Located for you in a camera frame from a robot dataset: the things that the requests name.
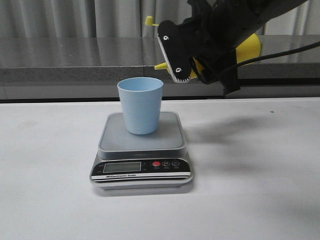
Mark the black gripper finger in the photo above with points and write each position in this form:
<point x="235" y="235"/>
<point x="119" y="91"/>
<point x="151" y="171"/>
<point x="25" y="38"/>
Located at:
<point x="178" y="43"/>

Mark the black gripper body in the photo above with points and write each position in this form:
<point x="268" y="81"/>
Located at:
<point x="212" y="34"/>

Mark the light blue plastic cup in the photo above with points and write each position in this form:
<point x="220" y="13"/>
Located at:
<point x="140" y="99"/>

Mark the grey stone counter ledge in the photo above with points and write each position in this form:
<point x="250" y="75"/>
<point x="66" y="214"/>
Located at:
<point x="88" y="69"/>

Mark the silver digital kitchen scale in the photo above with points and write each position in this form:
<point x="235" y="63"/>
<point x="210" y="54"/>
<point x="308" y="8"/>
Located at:
<point x="130" y="161"/>

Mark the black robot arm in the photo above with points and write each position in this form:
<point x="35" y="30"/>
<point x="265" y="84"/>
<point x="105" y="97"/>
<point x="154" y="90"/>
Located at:
<point x="266" y="10"/>

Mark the grey curtain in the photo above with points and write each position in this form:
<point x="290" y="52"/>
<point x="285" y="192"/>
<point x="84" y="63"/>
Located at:
<point x="87" y="18"/>

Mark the yellow squeeze bottle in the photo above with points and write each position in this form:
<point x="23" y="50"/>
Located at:
<point x="249" y="49"/>

